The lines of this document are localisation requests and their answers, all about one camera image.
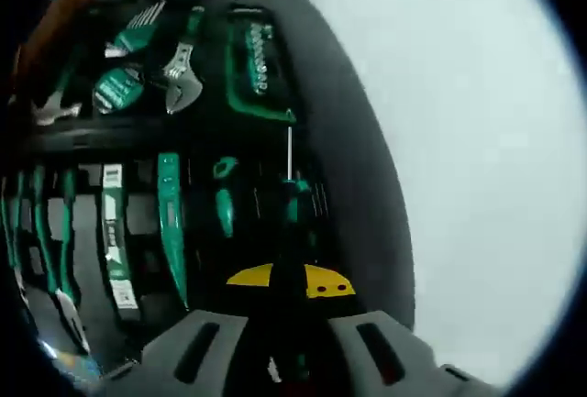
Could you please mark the white and green tool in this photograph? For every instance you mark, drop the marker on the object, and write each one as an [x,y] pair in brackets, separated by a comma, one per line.
[117,241]

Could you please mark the hex key set tool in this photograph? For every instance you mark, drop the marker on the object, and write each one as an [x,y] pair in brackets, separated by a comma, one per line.
[133,35]

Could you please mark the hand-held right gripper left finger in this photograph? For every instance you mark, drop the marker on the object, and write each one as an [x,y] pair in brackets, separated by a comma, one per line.
[174,360]

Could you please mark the green black screwdriver tool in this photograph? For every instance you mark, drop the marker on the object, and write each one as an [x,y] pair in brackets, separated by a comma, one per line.
[295,204]

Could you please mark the adjustable wrench tool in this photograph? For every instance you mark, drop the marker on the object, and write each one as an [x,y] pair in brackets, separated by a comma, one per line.
[181,76]

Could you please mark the claw hammer tool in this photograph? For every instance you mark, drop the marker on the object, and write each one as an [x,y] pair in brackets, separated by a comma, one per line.
[57,110]

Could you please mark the black toolbox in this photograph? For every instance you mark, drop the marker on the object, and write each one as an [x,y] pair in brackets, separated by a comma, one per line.
[211,140]

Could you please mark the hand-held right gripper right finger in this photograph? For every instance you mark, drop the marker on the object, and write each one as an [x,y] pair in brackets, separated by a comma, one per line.
[413,369]

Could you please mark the green utility knife tool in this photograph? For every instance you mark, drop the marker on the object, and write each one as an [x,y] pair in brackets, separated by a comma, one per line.
[172,232]

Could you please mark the socket set green tray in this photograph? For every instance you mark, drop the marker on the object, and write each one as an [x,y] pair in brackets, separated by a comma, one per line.
[259,62]

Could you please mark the small green tool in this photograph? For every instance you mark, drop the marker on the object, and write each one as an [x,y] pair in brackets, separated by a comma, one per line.
[225,204]

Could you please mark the green tape measure tool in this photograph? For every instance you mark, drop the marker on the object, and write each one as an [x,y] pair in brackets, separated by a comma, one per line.
[117,90]

